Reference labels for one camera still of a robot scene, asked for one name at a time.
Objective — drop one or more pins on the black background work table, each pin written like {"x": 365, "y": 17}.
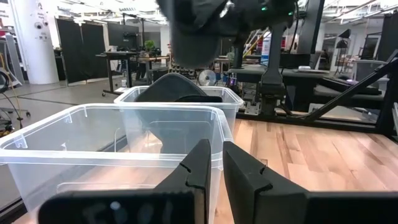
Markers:
{"x": 280, "y": 72}

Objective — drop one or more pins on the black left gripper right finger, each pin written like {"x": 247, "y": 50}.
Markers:
{"x": 248, "y": 186}

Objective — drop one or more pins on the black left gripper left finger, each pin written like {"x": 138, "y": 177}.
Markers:
{"x": 189, "y": 186}

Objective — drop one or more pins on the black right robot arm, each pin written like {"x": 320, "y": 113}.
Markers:
{"x": 273, "y": 62}

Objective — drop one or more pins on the black metal table frame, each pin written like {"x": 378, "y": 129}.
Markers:
{"x": 348, "y": 93}

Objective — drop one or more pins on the black cap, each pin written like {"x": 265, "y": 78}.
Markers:
{"x": 202, "y": 98}

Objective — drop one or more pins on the black studio light stand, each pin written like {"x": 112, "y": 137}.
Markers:
{"x": 343, "y": 46}

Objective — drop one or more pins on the black standing desk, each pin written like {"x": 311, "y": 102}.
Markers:
{"x": 119, "y": 62}

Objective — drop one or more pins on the small white desk fan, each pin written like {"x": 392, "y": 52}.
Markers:
{"x": 207, "y": 77}

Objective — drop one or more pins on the green potted plant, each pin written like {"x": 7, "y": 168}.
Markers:
{"x": 149, "y": 45}

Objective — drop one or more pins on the black partition panel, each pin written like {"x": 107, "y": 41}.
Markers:
{"x": 81, "y": 53}

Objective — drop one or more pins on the empty clear plastic bin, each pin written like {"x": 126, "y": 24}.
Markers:
{"x": 102, "y": 146}

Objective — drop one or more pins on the clear plastic bin with hats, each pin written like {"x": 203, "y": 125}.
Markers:
{"x": 230, "y": 102}

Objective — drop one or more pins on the black computer monitor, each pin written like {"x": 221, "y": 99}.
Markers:
{"x": 123, "y": 35}

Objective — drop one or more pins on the white round pillar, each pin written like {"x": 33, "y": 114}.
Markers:
{"x": 35, "y": 40}

